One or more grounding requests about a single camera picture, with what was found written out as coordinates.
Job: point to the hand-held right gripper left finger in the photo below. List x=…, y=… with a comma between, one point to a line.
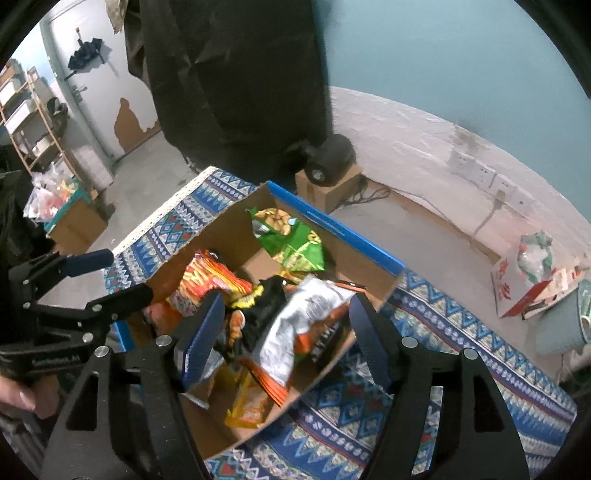
x=203, y=332

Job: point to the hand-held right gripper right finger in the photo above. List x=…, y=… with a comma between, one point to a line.
x=369, y=337

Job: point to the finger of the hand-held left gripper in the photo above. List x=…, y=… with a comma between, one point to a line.
x=124, y=300
x=87, y=261

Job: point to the red striped snack bag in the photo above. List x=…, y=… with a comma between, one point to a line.
x=207, y=281

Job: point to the silver snack bag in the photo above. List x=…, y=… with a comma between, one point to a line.
x=295, y=323

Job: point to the long yellow snack packet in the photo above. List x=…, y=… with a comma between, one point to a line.
x=249, y=401

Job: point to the blue cardboard box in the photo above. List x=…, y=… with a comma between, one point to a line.
x=221, y=230

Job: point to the green snack bag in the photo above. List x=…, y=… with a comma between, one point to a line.
x=291, y=244

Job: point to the person's left hand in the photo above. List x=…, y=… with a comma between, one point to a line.
x=32, y=399

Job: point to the open brown cardboard box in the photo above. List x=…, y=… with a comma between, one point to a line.
x=81, y=226

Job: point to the black snack bag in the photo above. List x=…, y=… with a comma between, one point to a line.
x=263, y=314

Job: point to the blue patterned tablecloth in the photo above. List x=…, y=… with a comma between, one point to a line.
x=438, y=314

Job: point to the clear plastic bags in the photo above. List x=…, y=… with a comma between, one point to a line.
x=51, y=194

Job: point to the small brown cardboard box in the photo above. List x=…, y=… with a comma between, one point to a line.
x=332, y=194

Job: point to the red and white carton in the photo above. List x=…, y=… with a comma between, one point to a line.
x=512, y=290

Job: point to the wooden shelf rack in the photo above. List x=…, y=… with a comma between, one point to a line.
x=39, y=115

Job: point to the white door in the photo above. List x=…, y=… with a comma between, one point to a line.
x=106, y=92

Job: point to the green and white plastic bag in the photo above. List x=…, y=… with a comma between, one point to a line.
x=535, y=258

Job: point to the light blue plastic bucket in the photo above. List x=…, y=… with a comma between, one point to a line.
x=561, y=323

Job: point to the dark folded umbrella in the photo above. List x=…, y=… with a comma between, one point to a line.
x=85, y=53

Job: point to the black hanging coat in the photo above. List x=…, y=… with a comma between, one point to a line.
x=231, y=83

